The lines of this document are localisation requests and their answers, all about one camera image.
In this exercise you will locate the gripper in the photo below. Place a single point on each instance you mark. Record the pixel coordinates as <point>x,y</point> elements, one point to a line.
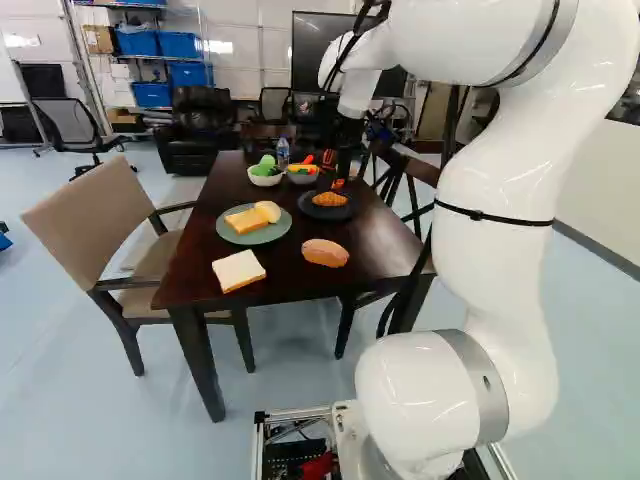
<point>350,131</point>

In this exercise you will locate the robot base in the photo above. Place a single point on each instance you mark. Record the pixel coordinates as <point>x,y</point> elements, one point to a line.
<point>295,450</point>

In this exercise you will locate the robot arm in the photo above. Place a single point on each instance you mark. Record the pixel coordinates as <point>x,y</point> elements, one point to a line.
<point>492,280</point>

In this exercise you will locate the croissant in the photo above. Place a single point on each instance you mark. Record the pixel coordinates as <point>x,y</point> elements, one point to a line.
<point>330,200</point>

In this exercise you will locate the black plate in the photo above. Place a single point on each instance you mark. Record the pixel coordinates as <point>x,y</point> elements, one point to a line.
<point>325,212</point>

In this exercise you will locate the green plate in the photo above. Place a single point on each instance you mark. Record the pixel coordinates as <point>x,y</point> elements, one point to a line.
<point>250,237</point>

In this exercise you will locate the orange toy carrot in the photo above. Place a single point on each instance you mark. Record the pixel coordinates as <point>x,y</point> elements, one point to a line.
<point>307,160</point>

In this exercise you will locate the yellow toy vegetable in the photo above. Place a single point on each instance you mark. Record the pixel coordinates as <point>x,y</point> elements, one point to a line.
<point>300,169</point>

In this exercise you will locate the white bowl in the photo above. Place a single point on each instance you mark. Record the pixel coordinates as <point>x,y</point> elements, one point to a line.
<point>302,178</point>
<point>265,180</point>

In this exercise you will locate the clear water bottle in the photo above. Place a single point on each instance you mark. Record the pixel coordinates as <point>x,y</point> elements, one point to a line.
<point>283,152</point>

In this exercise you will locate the green toy vegetable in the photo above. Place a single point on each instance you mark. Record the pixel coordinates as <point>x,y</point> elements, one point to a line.
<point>266,164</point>

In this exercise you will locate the dark wood chair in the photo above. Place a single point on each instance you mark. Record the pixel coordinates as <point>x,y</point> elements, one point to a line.
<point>417,172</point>

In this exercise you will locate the pale round bread roll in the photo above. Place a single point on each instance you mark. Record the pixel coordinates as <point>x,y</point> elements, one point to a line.
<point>270,211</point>

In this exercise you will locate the brown bread loaf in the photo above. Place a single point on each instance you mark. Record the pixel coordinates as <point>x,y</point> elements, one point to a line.
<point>325,252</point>

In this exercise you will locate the yellow toast slice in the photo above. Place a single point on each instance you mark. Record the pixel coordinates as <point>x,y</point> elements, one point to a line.
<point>242,221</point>

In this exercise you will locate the dark wood table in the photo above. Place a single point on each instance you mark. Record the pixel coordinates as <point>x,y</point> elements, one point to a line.
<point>300,280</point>

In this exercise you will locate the black leather armchair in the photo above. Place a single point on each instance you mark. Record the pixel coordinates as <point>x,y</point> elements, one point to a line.
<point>197,127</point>

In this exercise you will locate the white bread slice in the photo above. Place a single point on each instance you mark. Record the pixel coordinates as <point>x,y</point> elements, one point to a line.
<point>239,271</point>

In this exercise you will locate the beige upholstered wooden chair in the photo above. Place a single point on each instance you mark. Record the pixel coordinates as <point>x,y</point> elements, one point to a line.
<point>95,215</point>

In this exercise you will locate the black mesh office chair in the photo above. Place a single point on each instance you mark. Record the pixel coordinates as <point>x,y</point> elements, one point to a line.
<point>75,125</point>

